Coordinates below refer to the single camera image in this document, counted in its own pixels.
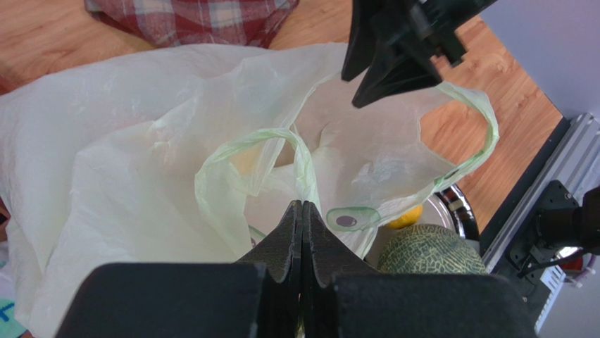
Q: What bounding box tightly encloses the teal white sock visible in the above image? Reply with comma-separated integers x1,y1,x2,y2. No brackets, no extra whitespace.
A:
1,242,26,338

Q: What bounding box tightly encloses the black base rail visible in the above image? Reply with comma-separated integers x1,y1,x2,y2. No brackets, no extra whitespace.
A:
477,117,600,334

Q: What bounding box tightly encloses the small yellow fake fruit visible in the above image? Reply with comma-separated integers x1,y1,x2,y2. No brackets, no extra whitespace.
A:
385,205,423,230

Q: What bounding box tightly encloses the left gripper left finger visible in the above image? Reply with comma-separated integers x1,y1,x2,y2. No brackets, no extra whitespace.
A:
56,201,302,337

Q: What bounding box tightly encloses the red plaid folded cloth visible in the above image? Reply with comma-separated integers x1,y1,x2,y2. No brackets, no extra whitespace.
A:
84,0,299,48

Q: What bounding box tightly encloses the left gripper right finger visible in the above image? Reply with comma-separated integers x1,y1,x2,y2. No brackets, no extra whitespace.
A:
300,202,536,337

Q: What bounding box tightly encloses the dark rimmed ceramic plate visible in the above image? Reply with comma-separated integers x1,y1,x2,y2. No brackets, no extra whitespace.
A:
364,184,480,268

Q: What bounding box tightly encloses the green netted fake melon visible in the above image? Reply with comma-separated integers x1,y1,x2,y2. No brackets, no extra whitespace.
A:
377,224,487,275

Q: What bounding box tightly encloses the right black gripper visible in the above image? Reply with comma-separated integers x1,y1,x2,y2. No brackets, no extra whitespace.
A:
342,0,495,108

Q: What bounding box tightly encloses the translucent avocado print plastic bag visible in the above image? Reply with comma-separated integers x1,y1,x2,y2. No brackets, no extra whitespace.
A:
1,43,499,337

